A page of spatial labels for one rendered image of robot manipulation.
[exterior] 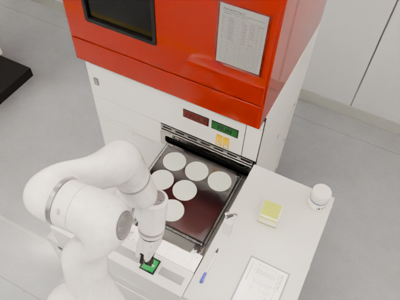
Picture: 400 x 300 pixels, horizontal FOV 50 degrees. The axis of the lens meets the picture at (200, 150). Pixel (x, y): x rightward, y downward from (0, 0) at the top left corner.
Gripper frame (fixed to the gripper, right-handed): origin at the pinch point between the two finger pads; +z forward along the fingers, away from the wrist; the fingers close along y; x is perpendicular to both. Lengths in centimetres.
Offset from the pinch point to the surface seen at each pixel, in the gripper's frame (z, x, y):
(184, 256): 10.1, 7.7, -14.1
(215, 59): -57, -4, -42
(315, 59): 16, 9, -215
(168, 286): 5.4, 9.5, 2.2
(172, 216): 5.7, -4.0, -25.3
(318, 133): 61, 32, -195
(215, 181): 0.9, 3.6, -47.7
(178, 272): 4.2, 10.2, -3.2
